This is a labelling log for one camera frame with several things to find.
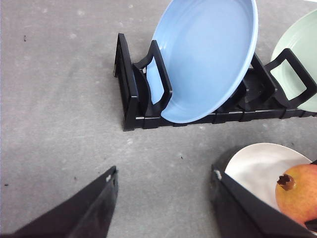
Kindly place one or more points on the white plate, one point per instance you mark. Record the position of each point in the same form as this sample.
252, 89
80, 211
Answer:
259, 167

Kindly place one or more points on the green plate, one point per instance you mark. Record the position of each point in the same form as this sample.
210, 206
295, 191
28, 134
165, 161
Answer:
300, 36

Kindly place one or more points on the red pomegranate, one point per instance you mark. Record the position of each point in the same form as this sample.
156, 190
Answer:
296, 192

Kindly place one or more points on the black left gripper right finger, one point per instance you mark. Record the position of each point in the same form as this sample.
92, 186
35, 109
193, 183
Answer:
239, 212

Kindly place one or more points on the blue plate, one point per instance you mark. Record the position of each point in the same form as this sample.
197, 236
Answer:
208, 48

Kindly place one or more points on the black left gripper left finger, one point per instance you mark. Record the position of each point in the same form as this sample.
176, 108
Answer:
84, 214

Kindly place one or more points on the black dish rack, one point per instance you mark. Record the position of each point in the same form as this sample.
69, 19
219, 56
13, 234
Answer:
277, 90

